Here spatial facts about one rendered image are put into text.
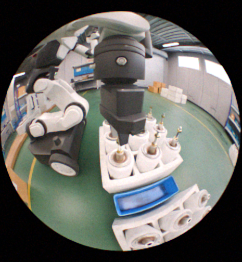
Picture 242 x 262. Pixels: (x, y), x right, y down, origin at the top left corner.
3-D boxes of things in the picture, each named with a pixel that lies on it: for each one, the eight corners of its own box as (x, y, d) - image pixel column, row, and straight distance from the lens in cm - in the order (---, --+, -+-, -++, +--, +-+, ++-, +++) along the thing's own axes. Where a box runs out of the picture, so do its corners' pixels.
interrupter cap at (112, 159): (108, 168, 25) (107, 167, 24) (108, 149, 29) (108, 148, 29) (132, 167, 25) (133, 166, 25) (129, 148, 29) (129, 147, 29)
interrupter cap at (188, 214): (174, 233, 32) (175, 233, 32) (170, 221, 28) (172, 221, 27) (192, 219, 36) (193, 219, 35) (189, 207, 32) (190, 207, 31)
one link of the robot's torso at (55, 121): (30, 125, 72) (77, 101, 41) (42, 113, 85) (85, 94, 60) (39, 140, 75) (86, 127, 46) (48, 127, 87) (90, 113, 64)
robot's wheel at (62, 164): (60, 175, 64) (42, 159, 52) (61, 170, 66) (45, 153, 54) (84, 177, 54) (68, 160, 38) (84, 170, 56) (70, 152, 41)
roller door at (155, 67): (125, 87, 536) (125, 47, 595) (125, 87, 548) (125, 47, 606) (163, 90, 695) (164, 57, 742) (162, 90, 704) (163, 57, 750)
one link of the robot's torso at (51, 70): (24, 96, 76) (27, 74, 76) (34, 92, 84) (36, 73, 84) (45, 93, 55) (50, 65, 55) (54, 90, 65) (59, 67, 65)
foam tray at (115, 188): (109, 193, 48) (102, 187, 30) (103, 144, 66) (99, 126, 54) (168, 174, 58) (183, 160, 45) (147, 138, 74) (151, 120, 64)
